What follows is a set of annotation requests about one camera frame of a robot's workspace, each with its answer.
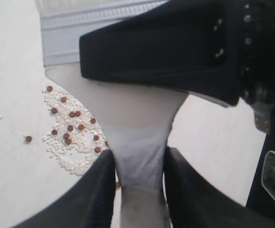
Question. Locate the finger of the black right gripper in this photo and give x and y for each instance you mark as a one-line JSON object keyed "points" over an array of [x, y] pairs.
{"points": [[187, 45]]}

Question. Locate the white paint brush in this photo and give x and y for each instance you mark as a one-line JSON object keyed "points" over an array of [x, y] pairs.
{"points": [[136, 120]]}

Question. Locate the pile of white grains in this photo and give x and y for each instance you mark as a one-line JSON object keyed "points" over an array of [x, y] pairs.
{"points": [[76, 138]]}

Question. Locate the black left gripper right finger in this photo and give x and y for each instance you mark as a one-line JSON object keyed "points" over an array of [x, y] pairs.
{"points": [[195, 203]]}

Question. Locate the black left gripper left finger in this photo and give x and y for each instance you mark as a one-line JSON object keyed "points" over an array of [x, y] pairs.
{"points": [[88, 204]]}

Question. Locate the brown round pellet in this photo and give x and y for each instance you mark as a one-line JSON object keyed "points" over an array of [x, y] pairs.
{"points": [[28, 138]]}

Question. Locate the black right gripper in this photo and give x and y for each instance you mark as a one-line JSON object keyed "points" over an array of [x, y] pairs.
{"points": [[258, 61]]}

